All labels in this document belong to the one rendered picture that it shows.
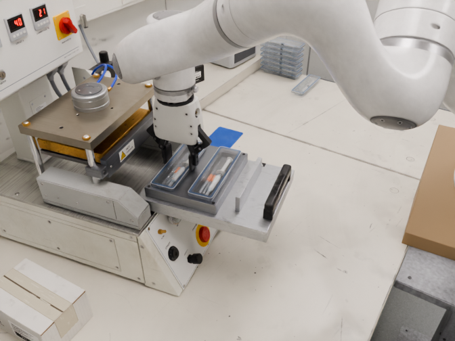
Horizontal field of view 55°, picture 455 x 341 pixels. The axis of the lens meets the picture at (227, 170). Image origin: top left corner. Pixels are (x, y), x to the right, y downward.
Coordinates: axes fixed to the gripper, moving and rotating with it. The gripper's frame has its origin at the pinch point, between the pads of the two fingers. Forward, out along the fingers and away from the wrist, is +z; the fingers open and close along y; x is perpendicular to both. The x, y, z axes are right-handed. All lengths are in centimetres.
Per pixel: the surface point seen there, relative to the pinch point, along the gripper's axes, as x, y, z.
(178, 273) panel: 13.4, -4.5, 22.5
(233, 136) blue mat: -52, 6, 27
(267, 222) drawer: 8.2, -23.1, 4.7
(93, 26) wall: -54, 59, -5
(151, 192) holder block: 9.8, 2.3, 3.2
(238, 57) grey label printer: -98, 21, 17
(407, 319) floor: -56, -70, 102
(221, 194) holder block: 6.0, -12.4, 2.3
